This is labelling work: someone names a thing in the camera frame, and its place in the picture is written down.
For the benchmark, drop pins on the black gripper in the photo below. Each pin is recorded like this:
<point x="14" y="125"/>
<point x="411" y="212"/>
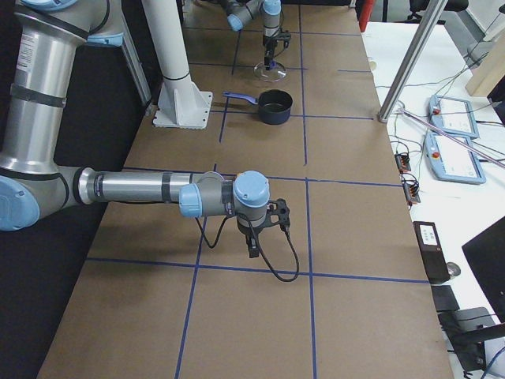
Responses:
<point x="269" y="43"/>
<point x="247" y="231"/>

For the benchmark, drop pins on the glass lid blue knob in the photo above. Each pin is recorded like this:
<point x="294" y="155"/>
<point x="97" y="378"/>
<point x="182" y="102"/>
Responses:
<point x="270" y="73"/>

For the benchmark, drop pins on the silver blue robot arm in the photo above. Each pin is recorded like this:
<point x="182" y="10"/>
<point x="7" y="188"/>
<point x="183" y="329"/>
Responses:
<point x="33" y="186"/>
<point x="240" y="14"/>

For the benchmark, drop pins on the dark blue saucepan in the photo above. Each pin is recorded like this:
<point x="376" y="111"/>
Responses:
<point x="274" y="106"/>

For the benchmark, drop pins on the orange black connector near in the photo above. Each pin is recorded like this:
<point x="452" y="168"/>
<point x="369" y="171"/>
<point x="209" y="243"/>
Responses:
<point x="411" y="191"/>

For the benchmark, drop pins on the orange black connector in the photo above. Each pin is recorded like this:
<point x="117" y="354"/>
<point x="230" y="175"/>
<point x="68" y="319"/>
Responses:
<point x="411" y="191"/>
<point x="403" y="162"/>

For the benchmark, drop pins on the orange black connector far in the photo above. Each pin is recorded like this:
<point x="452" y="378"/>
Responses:
<point x="403" y="162"/>

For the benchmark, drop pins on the black box with label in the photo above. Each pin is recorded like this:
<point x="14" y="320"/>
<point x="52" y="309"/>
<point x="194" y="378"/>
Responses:
<point x="431" y="252"/>

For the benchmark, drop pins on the far blue teach pendant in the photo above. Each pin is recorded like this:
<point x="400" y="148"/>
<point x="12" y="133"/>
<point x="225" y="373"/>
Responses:
<point x="453" y="116"/>

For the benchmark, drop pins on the blue teach pendant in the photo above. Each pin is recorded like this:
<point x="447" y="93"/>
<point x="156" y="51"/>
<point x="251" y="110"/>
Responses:
<point x="450" y="161"/>
<point x="453" y="116"/>

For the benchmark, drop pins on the thin metal rod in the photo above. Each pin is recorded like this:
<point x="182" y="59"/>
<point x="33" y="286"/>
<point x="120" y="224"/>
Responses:
<point x="450" y="137"/>

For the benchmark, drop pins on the near blue teach pendant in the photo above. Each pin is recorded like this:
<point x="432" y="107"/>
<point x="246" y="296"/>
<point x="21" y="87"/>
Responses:
<point x="450" y="161"/>

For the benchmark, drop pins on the black monitor stand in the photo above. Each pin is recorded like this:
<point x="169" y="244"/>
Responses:
<point x="476" y="339"/>

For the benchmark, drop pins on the black monitor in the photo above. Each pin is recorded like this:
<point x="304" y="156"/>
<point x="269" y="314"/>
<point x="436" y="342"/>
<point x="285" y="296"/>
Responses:
<point x="485" y="256"/>

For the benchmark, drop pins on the white pedestal column base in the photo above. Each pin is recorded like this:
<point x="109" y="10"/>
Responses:
<point x="181" y="104"/>

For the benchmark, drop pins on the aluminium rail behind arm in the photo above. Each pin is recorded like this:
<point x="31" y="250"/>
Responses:
<point x="136" y="70"/>

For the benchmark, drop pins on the aluminium frame post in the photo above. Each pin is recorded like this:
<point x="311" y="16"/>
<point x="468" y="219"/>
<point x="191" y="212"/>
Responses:
<point x="420" y="38"/>

